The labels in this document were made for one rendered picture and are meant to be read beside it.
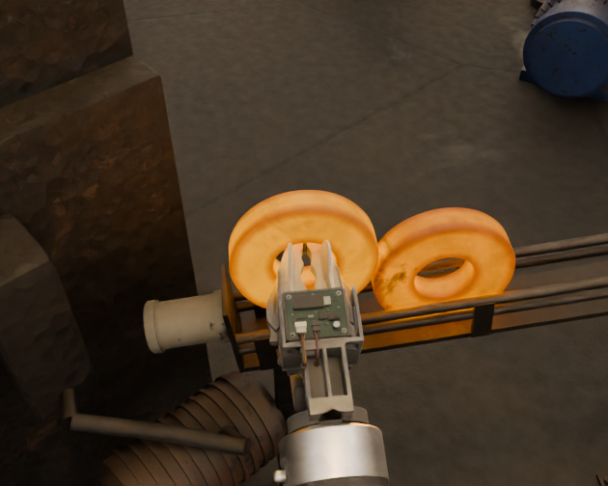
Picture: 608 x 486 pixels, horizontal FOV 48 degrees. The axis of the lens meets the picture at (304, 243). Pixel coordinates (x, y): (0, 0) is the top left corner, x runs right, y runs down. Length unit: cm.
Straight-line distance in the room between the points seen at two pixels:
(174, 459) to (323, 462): 33
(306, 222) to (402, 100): 169
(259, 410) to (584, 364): 96
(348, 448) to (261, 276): 23
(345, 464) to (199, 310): 28
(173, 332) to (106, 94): 27
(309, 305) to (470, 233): 21
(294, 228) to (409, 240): 12
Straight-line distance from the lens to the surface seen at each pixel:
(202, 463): 87
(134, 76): 81
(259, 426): 89
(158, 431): 84
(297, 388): 63
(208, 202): 194
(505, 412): 156
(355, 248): 71
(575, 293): 83
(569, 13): 226
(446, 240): 72
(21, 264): 72
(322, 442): 58
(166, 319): 77
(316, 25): 275
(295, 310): 61
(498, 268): 78
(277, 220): 67
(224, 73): 247
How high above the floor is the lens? 129
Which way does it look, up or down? 45 degrees down
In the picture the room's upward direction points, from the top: straight up
